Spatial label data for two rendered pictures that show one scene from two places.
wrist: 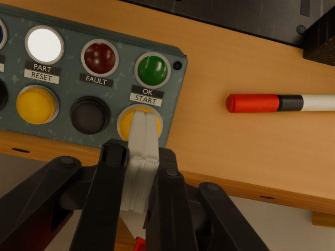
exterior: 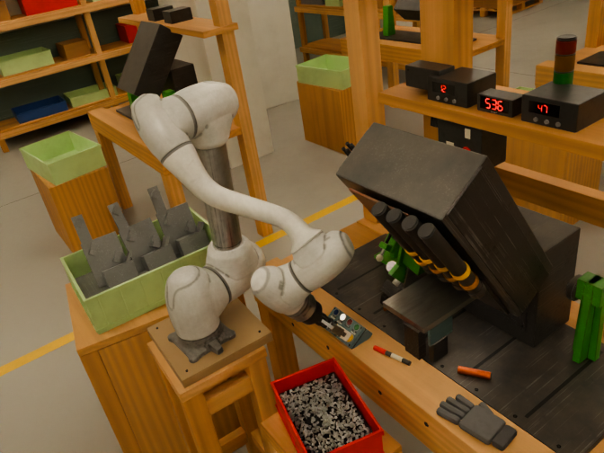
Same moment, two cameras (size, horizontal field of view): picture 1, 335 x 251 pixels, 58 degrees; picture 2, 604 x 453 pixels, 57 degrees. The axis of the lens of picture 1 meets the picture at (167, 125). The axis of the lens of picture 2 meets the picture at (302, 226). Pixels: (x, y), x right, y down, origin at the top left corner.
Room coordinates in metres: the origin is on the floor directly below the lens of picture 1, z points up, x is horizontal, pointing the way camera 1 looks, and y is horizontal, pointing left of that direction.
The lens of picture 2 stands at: (-0.12, -1.32, 2.13)
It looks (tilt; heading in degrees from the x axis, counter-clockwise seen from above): 30 degrees down; 86
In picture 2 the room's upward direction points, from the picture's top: 9 degrees counter-clockwise
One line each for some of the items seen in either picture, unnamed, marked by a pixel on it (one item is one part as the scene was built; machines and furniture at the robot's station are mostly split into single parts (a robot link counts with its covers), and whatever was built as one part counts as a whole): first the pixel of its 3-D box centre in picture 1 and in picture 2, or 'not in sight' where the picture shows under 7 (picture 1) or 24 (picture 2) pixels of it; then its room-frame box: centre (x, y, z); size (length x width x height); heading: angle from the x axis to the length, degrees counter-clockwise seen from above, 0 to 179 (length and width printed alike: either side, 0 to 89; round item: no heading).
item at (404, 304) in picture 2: not in sight; (451, 288); (0.35, -0.07, 1.11); 0.39 x 0.16 x 0.03; 27
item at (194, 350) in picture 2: not in sight; (202, 333); (-0.42, 0.20, 0.91); 0.22 x 0.18 x 0.06; 121
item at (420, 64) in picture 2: not in sight; (429, 75); (0.47, 0.40, 1.59); 0.15 x 0.07 x 0.07; 117
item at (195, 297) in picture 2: not in sight; (192, 297); (-0.43, 0.22, 1.05); 0.18 x 0.16 x 0.22; 41
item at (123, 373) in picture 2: not in sight; (172, 351); (-0.69, 0.76, 0.39); 0.68 x 0.52 x 0.79; 17
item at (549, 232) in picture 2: not in sight; (511, 269); (0.58, 0.01, 1.07); 0.30 x 0.18 x 0.34; 117
